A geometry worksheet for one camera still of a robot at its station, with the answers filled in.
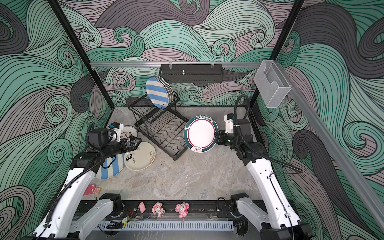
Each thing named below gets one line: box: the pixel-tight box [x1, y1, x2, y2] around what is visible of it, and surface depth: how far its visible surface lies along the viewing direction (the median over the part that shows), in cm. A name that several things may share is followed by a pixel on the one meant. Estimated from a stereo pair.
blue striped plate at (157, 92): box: [146, 77, 169, 109], surface depth 89 cm
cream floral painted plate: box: [124, 141, 156, 171], surface depth 92 cm
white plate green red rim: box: [183, 115, 219, 153], surface depth 79 cm
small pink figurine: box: [137, 201, 146, 214], surface depth 74 cm
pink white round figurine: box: [151, 202, 166, 217], surface depth 73 cm
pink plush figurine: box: [175, 202, 190, 219], surface depth 72 cm
